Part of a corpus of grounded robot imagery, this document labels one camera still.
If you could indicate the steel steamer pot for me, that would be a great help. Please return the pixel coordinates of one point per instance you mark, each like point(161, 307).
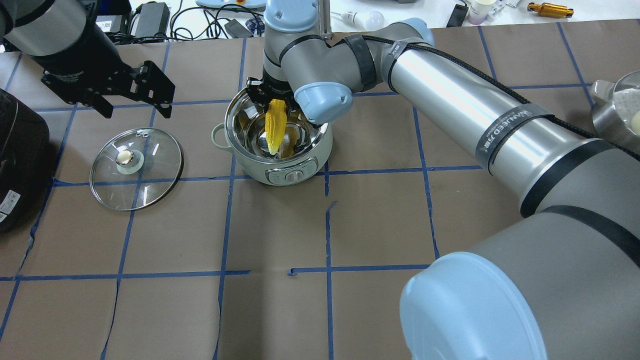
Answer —
point(614, 105)

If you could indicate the white steamed bun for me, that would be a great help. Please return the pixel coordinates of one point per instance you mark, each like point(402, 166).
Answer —
point(634, 123)

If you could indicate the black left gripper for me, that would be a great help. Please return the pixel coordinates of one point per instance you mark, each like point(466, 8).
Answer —
point(74, 58)

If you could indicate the white light bulb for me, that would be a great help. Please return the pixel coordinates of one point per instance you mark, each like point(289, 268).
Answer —
point(371, 21)

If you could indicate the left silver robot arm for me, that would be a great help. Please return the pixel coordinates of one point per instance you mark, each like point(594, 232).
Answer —
point(81, 65)

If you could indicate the yellow corn cob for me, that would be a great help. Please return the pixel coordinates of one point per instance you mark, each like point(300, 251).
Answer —
point(276, 118)

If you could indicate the black smartphone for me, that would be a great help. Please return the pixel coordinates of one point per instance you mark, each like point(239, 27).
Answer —
point(458, 16)

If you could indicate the glass pot lid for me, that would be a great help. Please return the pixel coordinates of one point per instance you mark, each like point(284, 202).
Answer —
point(136, 169)

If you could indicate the white electric cooking pot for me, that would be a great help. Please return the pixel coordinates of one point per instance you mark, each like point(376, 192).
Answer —
point(288, 156)

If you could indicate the black power adapter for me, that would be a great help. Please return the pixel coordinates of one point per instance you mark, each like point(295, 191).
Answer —
point(152, 20)

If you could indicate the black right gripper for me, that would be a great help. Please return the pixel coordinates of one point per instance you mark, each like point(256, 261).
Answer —
point(272, 90)

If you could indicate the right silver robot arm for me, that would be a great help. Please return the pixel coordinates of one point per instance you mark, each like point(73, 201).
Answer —
point(562, 283)

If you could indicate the white paper cup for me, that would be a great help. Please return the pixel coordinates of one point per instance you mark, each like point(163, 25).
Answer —
point(481, 11)

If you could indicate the black rice cooker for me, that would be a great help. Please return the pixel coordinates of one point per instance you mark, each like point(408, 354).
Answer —
point(25, 153)

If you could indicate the gold metal cylinder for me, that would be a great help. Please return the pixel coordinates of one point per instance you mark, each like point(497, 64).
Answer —
point(550, 10)

